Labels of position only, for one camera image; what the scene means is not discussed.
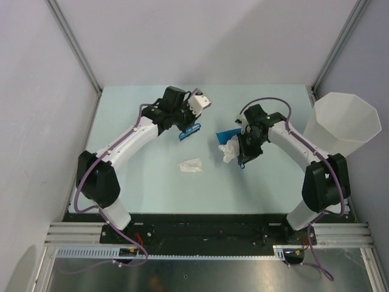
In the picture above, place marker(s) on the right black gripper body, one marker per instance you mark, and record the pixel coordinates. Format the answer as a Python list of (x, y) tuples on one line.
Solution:
[(251, 144)]

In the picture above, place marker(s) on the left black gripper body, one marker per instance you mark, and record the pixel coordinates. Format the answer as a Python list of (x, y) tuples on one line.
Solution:
[(185, 117)]

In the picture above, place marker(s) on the blue hand brush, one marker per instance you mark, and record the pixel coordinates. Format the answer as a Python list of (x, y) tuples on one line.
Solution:
[(189, 131)]

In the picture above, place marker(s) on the blue dustpan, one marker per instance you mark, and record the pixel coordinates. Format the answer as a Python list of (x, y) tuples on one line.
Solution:
[(224, 136)]

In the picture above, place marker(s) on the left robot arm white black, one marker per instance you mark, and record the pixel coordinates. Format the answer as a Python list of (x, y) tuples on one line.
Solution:
[(97, 172)]

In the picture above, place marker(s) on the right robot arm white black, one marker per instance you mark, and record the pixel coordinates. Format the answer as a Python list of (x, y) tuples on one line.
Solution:
[(326, 181)]

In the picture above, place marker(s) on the paper scrap back middle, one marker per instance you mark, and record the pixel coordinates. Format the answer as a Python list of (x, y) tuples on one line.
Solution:
[(230, 149)]

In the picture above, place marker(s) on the paper scrap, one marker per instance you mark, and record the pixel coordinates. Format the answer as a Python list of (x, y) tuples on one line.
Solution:
[(230, 149), (191, 165)]

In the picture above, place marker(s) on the paper scrap back right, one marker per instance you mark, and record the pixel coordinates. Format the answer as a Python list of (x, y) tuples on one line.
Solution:
[(191, 165)]

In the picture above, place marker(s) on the white translucent waste bin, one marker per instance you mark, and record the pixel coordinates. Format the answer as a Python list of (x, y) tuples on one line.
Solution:
[(342, 123)]

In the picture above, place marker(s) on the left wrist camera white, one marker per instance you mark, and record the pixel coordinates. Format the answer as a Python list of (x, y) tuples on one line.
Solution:
[(197, 103)]

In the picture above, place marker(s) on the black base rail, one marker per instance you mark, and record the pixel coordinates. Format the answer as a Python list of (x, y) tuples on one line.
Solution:
[(209, 235)]

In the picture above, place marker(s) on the left aluminium frame post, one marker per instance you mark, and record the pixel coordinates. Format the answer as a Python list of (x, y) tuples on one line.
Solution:
[(73, 43)]

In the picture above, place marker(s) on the aluminium frame post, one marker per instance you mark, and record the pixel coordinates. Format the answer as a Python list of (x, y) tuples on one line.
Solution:
[(343, 37), (73, 43)]

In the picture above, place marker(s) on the aluminium frame rail right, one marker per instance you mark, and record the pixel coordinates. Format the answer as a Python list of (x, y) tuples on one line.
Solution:
[(343, 235)]

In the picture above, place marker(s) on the aluminium frame rail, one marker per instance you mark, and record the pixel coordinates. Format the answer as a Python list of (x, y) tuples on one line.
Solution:
[(73, 234), (343, 235)]

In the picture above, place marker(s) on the aluminium frame rail left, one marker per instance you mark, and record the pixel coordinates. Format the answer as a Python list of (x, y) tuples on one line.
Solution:
[(73, 234)]

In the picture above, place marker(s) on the right aluminium frame post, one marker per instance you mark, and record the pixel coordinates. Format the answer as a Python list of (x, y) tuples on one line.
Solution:
[(343, 37)]

